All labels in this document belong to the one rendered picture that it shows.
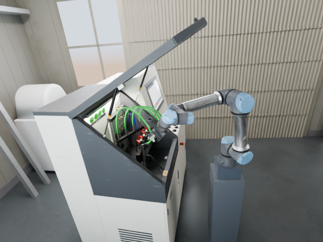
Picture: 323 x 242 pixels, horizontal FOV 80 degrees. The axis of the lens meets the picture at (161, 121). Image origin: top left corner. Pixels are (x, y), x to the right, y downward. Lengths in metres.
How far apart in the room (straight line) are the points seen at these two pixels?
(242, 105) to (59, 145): 1.24
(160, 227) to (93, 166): 0.72
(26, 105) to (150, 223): 2.33
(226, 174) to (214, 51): 2.13
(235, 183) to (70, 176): 1.28
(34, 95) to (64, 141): 1.72
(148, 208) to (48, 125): 0.92
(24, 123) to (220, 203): 2.72
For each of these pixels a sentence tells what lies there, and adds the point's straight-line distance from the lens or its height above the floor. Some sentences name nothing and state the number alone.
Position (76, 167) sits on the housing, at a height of 1.05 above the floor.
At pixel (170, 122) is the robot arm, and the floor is 1.46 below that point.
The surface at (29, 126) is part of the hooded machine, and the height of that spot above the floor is 0.85.
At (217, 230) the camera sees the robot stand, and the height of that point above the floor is 0.22.
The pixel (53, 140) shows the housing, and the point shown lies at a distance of 1.55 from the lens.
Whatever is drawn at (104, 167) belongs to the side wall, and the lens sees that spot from 1.45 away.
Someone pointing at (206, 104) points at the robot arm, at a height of 1.46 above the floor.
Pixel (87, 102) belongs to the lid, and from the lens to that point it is 1.22.
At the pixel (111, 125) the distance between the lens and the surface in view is 1.69.
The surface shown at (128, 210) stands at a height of 0.67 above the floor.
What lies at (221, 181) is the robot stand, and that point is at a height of 0.80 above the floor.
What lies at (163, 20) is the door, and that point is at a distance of 3.25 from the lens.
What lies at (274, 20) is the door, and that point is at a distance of 3.51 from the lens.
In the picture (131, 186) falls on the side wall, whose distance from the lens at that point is 1.47.
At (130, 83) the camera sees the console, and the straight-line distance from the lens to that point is 1.85.
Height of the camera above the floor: 1.91
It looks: 25 degrees down
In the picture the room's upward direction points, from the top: 5 degrees counter-clockwise
